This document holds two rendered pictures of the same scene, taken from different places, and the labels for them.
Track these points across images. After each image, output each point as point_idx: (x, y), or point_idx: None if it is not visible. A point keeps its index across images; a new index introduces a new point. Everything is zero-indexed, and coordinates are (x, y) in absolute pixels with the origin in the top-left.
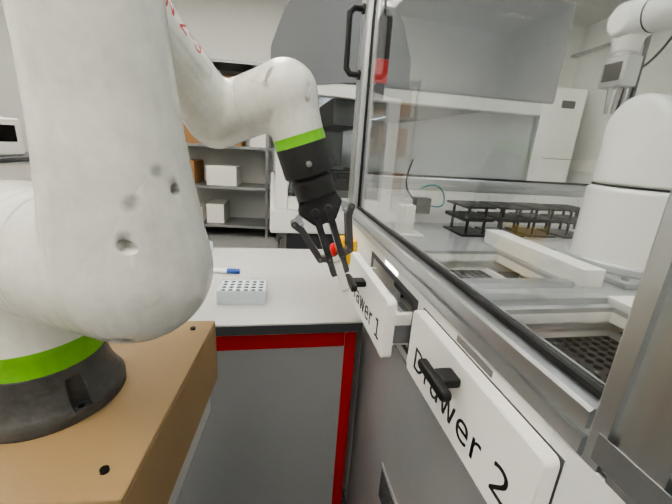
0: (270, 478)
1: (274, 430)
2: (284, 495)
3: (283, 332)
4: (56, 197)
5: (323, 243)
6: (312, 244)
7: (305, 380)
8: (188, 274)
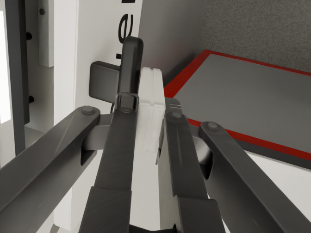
0: (267, 76)
1: (266, 93)
2: (253, 67)
3: (262, 148)
4: None
5: (189, 158)
6: (242, 171)
7: (225, 106)
8: None
